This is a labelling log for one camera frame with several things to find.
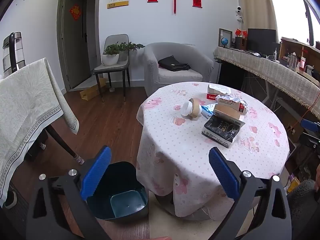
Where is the side desk with fringed cloth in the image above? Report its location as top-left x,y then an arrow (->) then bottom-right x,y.
213,46 -> 320,119

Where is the grey round table base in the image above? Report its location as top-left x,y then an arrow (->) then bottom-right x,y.
155,192 -> 258,222

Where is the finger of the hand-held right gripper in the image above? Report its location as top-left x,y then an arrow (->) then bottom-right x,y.
301,119 -> 320,132
299,132 -> 320,155

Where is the white paper carton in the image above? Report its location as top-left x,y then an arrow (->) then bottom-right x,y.
216,94 -> 242,110

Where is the black monitor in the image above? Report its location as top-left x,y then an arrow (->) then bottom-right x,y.
247,28 -> 277,53

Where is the red door decoration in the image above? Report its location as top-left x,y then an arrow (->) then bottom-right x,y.
69,4 -> 82,20

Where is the grey dining chair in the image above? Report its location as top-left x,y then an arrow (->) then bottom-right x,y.
93,34 -> 131,103

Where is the green patterned tablecloth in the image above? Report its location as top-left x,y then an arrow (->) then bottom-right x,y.
0,58 -> 80,207

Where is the black bag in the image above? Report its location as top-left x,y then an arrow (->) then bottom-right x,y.
158,55 -> 191,72

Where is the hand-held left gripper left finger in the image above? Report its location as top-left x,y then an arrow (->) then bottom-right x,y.
26,145 -> 112,240

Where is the black foil packet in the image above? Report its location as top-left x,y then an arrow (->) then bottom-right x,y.
201,115 -> 245,148

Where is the person's right hand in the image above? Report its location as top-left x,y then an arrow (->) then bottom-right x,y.
314,163 -> 320,192

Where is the picture frame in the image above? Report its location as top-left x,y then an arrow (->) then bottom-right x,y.
218,28 -> 233,48

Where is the pink printed tablecloth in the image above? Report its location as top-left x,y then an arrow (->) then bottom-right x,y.
136,81 -> 290,218

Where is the blue tissue packet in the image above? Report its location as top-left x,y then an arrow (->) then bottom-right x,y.
201,104 -> 216,119

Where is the beige floor mat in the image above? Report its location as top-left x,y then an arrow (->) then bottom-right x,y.
147,192 -> 253,240

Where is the cardboard desk organiser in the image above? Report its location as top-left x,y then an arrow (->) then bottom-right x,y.
279,37 -> 320,73

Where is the grey door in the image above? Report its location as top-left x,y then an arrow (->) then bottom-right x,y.
57,0 -> 98,90

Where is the dark teal waste bin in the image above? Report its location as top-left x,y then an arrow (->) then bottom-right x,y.
86,161 -> 149,223

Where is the plant in white pot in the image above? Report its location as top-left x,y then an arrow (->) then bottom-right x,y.
101,44 -> 120,66

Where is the wooden speaker box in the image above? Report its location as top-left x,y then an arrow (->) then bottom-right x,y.
235,36 -> 248,50

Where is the glass electric kettle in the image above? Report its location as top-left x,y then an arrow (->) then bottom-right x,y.
2,32 -> 27,77

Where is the grey fleece clothing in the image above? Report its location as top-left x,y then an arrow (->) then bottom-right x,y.
286,179 -> 320,240

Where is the flat cardboard box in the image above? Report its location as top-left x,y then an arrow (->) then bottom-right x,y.
79,77 -> 108,101

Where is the grey armchair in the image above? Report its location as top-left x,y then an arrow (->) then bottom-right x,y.
144,42 -> 214,97

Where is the small brown cardboard box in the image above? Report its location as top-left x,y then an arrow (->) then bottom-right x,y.
213,104 -> 241,120

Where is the dark shoe with white sole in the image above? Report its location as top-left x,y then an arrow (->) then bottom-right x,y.
4,191 -> 18,209

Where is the white box with red label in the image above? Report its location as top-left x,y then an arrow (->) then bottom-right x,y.
206,83 -> 232,101

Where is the bonsai plant in grey pot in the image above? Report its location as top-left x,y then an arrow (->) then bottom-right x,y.
119,42 -> 145,62

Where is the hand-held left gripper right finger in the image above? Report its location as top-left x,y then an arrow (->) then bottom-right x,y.
208,147 -> 292,240

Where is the beige curtain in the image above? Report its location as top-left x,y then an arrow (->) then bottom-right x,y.
237,0 -> 278,38

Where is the dark wooden table leg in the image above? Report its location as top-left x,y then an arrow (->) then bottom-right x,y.
45,124 -> 80,160

